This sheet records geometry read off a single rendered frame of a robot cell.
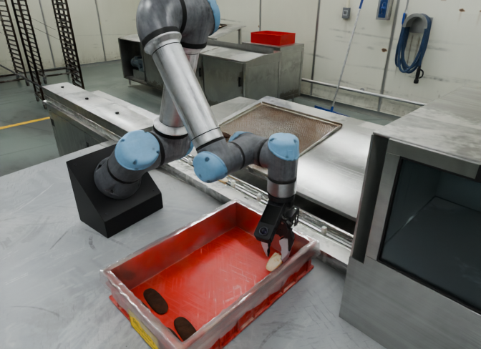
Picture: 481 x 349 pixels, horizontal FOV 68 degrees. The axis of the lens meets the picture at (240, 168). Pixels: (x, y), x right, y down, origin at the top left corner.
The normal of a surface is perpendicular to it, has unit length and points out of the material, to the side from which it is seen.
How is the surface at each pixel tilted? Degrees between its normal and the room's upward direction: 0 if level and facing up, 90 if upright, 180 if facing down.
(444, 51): 90
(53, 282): 0
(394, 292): 91
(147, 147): 45
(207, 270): 0
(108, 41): 90
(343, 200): 10
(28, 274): 0
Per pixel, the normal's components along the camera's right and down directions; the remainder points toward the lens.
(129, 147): 0.46, -0.39
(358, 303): -0.72, 0.32
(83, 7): 0.70, 0.33
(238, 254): 0.00, -0.89
